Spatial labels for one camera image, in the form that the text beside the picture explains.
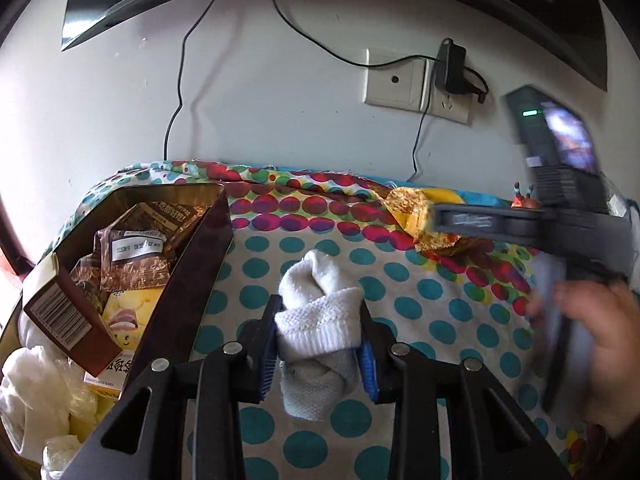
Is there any brown reindeer toy figure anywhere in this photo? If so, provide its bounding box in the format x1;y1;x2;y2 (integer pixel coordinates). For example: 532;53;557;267
511;182;540;209

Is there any white wall socket plate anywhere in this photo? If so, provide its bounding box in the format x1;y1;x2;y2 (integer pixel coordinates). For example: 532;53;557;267
362;58;472;125

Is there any yellow snack bag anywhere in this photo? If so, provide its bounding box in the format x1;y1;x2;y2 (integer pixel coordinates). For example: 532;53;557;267
378;186;484;256

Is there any clear plastic white item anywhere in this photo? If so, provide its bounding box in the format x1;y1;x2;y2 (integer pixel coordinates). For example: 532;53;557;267
40;359;99;479

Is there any polka dot cloth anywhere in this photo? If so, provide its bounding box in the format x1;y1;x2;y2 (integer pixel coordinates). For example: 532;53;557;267
62;162;588;479

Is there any black adapter cable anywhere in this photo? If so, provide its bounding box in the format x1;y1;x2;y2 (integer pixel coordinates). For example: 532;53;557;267
269;0;490;183

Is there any black power adapter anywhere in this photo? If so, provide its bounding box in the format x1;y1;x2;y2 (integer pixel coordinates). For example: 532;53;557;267
434;38;466;94

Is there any gold and maroon storage box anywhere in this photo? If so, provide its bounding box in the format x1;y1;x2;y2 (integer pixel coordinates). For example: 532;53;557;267
0;182;236;470

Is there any yellow orange box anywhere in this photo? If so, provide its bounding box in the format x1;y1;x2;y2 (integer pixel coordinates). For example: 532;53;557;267
84;287;164;400

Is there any black television cable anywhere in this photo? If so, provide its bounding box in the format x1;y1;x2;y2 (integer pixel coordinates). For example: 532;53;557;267
162;0;226;162

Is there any white sock bundle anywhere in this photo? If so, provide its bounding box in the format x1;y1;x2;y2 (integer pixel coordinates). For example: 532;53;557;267
1;312;70;464

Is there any red white carton box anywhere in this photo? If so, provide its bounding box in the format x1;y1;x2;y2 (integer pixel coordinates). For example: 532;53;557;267
23;252;122;377

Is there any blue cloth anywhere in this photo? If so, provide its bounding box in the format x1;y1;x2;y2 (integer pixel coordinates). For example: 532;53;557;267
454;190;511;208

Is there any brown snack packet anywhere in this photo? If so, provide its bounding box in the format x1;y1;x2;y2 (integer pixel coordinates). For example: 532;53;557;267
70;200;208;302

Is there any person's right hand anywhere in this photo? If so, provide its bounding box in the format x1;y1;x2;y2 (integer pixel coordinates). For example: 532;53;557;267
553;281;639;438

